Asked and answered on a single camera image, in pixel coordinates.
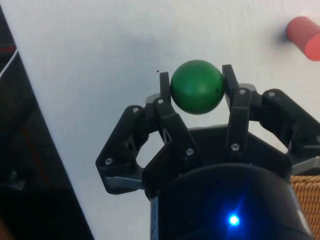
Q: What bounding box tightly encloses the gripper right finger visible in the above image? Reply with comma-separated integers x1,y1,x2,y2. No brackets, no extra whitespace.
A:
221,64,320,168

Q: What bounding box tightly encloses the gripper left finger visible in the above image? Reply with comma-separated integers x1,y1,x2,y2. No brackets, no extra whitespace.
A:
94,71,201,195

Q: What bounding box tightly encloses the green ball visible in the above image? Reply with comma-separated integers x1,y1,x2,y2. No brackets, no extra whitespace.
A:
169,59,225,115

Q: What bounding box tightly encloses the red cylinder block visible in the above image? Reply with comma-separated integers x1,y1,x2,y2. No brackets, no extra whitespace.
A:
286,16,320,62

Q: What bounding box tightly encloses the wicker basket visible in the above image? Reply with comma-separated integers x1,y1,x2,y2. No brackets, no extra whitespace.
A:
290,174,320,240

